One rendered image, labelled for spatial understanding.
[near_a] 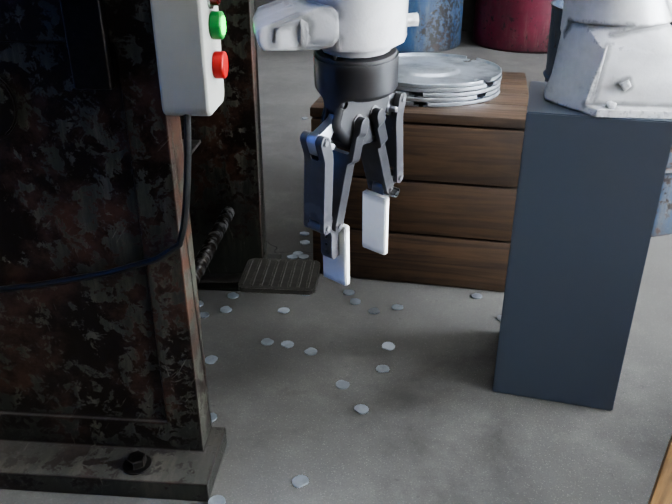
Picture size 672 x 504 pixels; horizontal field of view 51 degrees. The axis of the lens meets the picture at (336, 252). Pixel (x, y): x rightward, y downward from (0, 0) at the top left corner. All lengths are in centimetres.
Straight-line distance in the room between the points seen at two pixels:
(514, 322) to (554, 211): 19
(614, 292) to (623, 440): 22
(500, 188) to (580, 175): 37
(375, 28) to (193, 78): 23
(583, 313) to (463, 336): 28
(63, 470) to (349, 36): 68
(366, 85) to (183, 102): 22
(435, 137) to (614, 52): 44
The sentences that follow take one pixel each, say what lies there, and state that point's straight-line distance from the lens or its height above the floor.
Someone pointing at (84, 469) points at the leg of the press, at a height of 3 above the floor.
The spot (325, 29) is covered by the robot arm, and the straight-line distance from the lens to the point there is 59.
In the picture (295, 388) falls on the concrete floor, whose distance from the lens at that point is 114.
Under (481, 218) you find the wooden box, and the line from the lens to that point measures 136.
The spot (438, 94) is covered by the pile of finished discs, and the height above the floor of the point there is 37.
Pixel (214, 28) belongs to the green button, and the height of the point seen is 58.
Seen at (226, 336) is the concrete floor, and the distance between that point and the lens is 128.
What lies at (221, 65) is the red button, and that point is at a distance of 76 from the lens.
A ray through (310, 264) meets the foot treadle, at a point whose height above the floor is 16.
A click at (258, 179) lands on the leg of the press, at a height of 24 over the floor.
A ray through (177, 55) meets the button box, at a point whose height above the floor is 56.
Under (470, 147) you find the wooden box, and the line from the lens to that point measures 131.
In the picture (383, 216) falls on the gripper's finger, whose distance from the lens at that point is 74.
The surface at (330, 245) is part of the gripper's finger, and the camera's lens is 68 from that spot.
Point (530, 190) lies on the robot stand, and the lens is 99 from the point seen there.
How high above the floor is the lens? 70
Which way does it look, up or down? 27 degrees down
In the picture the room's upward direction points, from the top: straight up
